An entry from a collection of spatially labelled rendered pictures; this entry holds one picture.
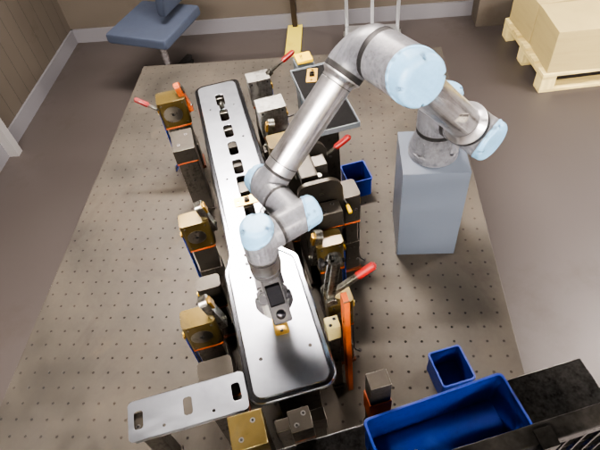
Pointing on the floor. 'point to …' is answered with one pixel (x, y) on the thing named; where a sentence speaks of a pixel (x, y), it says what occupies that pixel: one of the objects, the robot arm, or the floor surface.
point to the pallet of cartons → (557, 40)
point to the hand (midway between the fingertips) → (278, 317)
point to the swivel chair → (155, 26)
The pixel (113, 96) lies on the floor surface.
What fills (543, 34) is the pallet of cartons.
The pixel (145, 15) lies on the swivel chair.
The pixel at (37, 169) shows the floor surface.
